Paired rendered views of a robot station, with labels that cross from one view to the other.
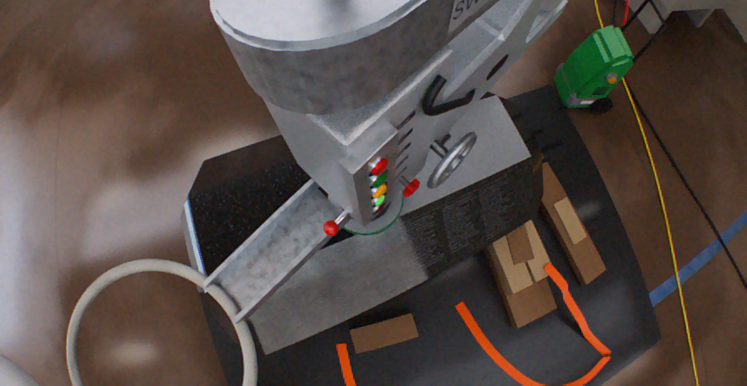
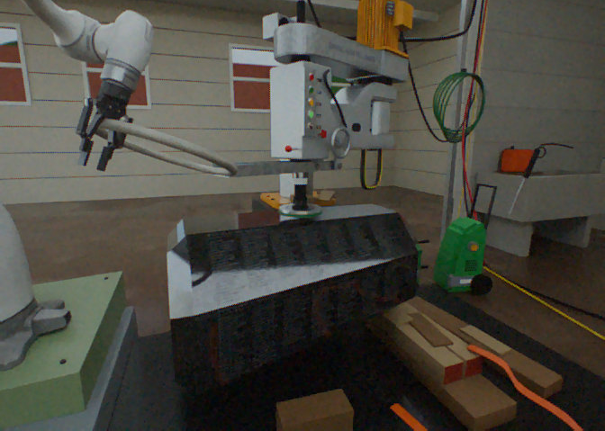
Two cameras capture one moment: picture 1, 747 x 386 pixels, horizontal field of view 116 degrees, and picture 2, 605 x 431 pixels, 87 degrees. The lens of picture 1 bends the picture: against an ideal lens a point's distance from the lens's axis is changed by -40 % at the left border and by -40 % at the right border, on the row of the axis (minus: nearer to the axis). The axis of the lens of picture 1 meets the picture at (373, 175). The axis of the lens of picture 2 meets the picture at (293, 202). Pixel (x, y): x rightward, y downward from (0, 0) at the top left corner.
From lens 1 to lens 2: 1.44 m
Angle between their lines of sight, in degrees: 59
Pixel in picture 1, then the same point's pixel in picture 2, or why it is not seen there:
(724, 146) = not seen: outside the picture
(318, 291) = (265, 255)
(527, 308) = (475, 399)
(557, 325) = not seen: outside the picture
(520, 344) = not seen: outside the picture
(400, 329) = (332, 402)
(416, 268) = (335, 260)
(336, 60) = (303, 29)
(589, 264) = (533, 371)
